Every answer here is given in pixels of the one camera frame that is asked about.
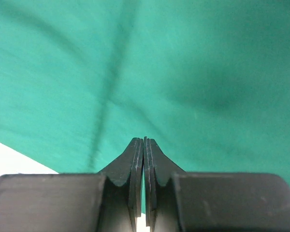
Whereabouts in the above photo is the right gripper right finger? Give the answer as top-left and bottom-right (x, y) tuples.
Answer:
(143, 138), (290, 232)

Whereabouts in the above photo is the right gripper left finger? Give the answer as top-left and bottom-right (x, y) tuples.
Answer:
(0, 138), (143, 232)

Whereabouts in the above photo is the green surgical cloth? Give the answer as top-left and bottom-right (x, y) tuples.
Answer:
(0, 0), (290, 178)

